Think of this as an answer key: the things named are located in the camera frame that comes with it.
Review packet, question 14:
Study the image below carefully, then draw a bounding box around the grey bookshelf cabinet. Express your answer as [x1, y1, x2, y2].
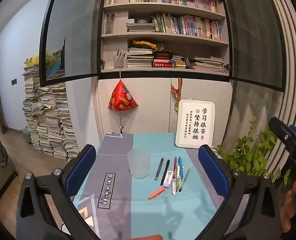
[90, 0, 234, 145]

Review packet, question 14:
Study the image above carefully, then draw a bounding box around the stack of red books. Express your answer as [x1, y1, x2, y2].
[152, 59, 175, 68]

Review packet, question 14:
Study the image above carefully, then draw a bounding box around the flat stack of books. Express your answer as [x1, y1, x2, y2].
[126, 23, 155, 32]

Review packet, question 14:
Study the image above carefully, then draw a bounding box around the row of pastel books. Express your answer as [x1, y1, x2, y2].
[152, 13, 223, 41]

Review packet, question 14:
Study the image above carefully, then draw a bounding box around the glass cabinet door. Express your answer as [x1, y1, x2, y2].
[218, 0, 287, 92]
[39, 0, 108, 82]

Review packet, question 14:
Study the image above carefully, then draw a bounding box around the white and lilac correction tape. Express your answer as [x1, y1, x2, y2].
[162, 170, 174, 188]

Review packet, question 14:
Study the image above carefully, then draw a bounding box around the yellow flower garland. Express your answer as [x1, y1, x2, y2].
[133, 40, 158, 49]

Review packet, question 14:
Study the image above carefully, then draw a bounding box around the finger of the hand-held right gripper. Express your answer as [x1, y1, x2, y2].
[268, 117, 296, 178]

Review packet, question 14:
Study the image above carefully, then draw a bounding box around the long row of books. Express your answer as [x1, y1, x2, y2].
[129, 0, 217, 12]

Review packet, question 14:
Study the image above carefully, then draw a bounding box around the orange utility knife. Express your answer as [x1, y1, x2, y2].
[147, 187, 166, 200]

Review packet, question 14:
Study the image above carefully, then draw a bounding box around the green pen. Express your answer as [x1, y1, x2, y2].
[178, 166, 185, 192]

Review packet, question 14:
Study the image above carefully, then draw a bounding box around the teal and grey tablecloth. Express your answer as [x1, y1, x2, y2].
[72, 133, 248, 240]

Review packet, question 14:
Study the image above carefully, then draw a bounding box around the white pen holder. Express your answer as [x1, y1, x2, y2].
[113, 50, 126, 68]

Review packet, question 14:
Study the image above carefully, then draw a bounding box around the stack of magazines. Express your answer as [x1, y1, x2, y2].
[126, 47, 153, 68]

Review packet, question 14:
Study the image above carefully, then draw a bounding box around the clear glass jar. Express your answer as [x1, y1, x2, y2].
[105, 14, 115, 34]

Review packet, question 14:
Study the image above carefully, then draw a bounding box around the framed calligraphy sign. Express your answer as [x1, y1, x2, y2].
[175, 98, 216, 148]

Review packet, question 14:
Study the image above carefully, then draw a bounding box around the red hanging ornament with tassel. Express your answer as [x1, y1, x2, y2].
[107, 68, 139, 135]

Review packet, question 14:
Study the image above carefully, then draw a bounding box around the red pen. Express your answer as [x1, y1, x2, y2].
[172, 155, 178, 180]

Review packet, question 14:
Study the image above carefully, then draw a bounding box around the medal with striped ribbon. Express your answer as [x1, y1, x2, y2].
[170, 77, 183, 112]

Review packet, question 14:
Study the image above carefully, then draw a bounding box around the translucent plastic cup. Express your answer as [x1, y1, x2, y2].
[127, 148, 151, 180]

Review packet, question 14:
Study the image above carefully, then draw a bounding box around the tall pile of papers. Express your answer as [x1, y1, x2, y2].
[22, 65, 80, 160]

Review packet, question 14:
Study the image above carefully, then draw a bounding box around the person's right hand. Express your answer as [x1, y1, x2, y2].
[281, 176, 296, 232]

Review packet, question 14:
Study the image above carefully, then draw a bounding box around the grey and black pen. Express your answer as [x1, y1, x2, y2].
[155, 157, 164, 181]

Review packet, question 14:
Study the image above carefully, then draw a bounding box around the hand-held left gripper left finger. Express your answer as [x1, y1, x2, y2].
[16, 144, 101, 240]

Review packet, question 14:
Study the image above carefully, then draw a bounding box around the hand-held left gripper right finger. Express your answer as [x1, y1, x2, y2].
[198, 144, 282, 240]

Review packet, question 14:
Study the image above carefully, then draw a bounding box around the yellow plush toy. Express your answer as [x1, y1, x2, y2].
[24, 55, 40, 67]

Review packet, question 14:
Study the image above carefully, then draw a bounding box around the stack of loose papers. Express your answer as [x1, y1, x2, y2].
[188, 56, 224, 70]

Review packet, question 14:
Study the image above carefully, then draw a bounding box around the green leafy plant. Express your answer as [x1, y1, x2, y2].
[217, 102, 292, 188]

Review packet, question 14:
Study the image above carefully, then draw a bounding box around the thin grey pen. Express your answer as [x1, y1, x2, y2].
[179, 168, 191, 192]

